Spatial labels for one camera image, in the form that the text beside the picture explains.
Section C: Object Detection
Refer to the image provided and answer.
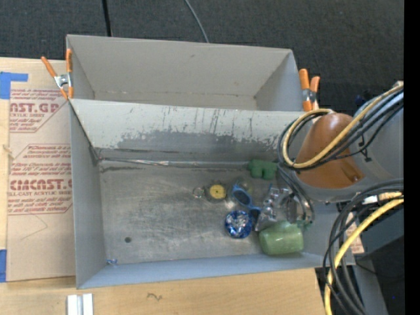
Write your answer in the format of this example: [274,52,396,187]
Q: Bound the blue sunglasses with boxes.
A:
[229,182,264,223]

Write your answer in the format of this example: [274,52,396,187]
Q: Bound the light green cup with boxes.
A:
[258,220,305,256]

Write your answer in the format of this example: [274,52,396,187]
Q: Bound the dark green toy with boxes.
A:
[247,158,278,180]

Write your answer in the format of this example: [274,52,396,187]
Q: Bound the grey metal bin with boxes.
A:
[65,33,356,290]

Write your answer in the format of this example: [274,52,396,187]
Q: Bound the brown cardboard board, red print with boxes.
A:
[0,56,78,282]

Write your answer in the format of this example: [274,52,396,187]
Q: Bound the yellow and grey round keychain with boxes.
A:
[192,181,228,203]

